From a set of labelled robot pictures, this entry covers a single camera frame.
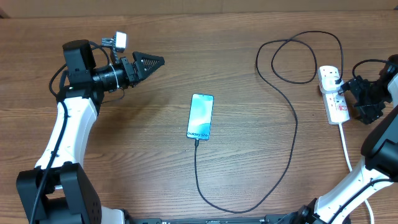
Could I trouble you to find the white power strip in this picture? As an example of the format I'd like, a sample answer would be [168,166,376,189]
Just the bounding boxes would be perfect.
[318,65,349,125]

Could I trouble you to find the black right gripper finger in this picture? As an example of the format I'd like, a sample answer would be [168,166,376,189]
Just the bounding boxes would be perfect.
[355,104,386,124]
[338,76,364,96]

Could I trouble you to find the blue Samsung Galaxy smartphone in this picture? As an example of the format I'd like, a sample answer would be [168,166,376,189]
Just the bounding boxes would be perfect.
[187,94,214,141]

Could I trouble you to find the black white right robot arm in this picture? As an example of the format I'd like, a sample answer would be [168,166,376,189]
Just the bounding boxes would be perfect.
[278,55,397,224]

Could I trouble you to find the white power strip cord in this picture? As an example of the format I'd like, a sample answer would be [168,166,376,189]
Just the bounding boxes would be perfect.
[338,122,375,224]

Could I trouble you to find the black USB charging cable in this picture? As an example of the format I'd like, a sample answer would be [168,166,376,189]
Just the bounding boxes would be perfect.
[194,30,345,215]

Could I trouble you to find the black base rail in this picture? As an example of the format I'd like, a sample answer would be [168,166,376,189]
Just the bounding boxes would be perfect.
[124,213,352,224]

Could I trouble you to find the white charger adapter plug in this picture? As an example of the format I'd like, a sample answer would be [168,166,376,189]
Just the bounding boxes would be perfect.
[319,77,343,94]

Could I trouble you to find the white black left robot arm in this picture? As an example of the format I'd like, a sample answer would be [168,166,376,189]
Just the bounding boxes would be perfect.
[16,39,165,223]

